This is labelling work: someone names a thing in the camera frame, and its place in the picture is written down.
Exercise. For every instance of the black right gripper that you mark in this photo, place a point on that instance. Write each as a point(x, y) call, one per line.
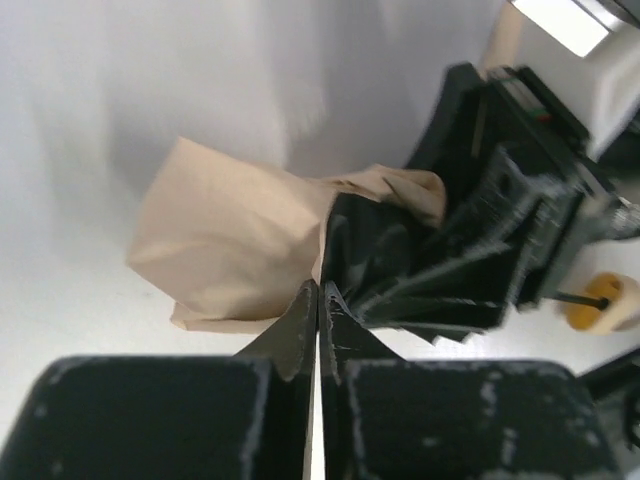
point(507, 143)

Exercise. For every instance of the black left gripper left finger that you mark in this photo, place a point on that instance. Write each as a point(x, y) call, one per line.
point(244, 416)

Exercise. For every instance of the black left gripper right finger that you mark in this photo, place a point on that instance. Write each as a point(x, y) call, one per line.
point(386, 417)

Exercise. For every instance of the beige folding umbrella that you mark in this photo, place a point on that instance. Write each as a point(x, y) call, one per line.
point(232, 241)

